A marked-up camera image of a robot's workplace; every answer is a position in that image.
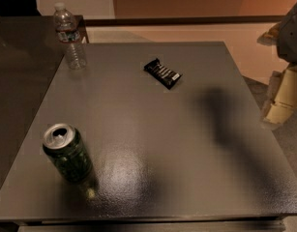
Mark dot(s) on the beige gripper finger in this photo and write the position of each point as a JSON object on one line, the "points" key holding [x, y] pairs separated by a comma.
{"points": [[281, 96]]}

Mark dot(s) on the green soda can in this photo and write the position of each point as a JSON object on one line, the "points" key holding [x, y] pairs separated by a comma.
{"points": [[63, 145]]}

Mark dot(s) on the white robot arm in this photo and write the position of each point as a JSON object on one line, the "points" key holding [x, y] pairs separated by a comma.
{"points": [[283, 36]]}

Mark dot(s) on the black snack bar wrapper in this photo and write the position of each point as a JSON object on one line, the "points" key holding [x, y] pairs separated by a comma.
{"points": [[167, 77]]}

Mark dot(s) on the clear plastic water bottle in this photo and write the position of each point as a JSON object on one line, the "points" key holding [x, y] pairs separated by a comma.
{"points": [[68, 35]]}

